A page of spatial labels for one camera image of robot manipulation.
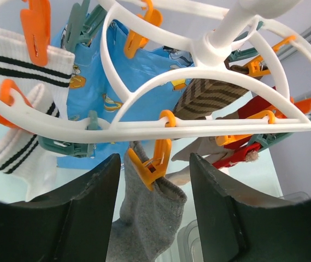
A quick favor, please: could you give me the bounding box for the clear plastic bin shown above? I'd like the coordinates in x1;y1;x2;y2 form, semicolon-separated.
155;190;309;262

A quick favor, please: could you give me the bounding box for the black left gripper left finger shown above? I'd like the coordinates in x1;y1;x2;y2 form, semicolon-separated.
0;154;121;261

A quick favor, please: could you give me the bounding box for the orange clothes clip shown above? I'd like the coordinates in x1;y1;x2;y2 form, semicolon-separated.
127;139;172;191

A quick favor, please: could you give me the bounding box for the brown striped sock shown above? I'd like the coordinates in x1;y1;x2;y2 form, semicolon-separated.
172;79;249;120

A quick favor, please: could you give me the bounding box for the white clip sock hanger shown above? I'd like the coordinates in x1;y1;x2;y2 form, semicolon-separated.
0;0;311;189

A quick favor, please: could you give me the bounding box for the blue cartoon print sock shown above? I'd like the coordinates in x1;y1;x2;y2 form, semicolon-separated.
57;20;193;170

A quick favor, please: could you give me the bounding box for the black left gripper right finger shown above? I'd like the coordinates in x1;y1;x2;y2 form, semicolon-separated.
190;153;311;261

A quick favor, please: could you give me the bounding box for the white striped sock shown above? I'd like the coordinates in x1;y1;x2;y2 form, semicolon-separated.
0;83;62;203
0;28;75;119

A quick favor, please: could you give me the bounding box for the beige red sock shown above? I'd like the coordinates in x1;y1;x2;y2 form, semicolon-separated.
170;86;295;186

